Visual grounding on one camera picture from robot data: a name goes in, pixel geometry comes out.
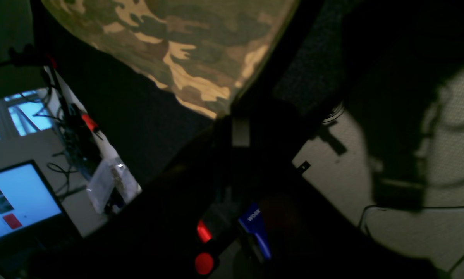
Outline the clear plastic bag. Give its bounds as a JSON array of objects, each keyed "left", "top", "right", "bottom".
[{"left": 86, "top": 157, "right": 142, "bottom": 214}]

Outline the red clamp top left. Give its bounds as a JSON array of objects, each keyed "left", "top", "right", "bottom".
[{"left": 193, "top": 220, "right": 220, "bottom": 278}]

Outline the black table cloth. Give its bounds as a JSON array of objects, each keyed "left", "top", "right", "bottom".
[{"left": 30, "top": 0, "right": 365, "bottom": 242}]

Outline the camouflage t-shirt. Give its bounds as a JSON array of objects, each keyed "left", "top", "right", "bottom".
[{"left": 42, "top": 0, "right": 301, "bottom": 119}]

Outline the computer monitor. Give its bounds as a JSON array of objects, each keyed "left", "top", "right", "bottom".
[{"left": 0, "top": 160, "right": 65, "bottom": 240}]

